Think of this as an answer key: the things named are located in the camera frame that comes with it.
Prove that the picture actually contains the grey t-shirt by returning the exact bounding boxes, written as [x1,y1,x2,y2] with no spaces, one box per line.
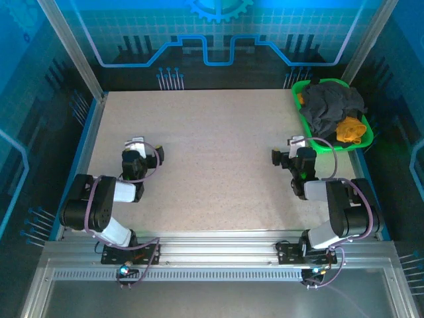
[299,81,368,140]

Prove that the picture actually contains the orange t-shirt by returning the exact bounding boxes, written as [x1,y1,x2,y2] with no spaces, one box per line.
[336,115,367,145]

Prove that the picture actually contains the black t-shirt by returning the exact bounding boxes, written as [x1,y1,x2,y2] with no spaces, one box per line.
[346,105,369,123]

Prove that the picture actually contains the green plastic basket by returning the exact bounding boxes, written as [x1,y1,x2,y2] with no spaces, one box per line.
[291,78,374,154]

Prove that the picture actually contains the black connector board with lights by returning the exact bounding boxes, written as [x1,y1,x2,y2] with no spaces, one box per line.
[116,263,140,289]
[303,264,329,289]

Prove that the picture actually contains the steel panel sheet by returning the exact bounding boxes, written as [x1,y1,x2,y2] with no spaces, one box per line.
[19,258,415,318]

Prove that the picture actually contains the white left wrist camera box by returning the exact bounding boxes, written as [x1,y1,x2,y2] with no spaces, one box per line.
[124,135,147,159]

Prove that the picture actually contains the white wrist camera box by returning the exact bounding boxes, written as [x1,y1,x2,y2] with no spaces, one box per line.
[124,135,147,159]
[287,134,307,159]

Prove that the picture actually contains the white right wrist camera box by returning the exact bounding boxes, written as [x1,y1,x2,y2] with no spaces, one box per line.
[287,134,307,159]

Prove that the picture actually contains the aluminium table side rail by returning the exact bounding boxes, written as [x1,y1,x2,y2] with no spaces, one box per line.
[54,94,109,241]

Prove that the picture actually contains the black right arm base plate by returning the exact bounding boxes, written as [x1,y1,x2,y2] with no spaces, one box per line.
[276,240,338,266]

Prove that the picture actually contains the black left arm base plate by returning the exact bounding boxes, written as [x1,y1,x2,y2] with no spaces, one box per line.
[101,243,160,266]

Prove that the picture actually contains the aluminium frame post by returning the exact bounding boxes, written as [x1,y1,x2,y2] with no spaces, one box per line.
[340,0,400,89]
[36,0,109,102]

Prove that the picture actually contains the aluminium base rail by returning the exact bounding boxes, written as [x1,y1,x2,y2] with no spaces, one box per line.
[42,230,397,282]

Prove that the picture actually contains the slotted aluminium cable duct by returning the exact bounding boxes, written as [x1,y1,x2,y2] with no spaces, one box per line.
[52,268,304,282]

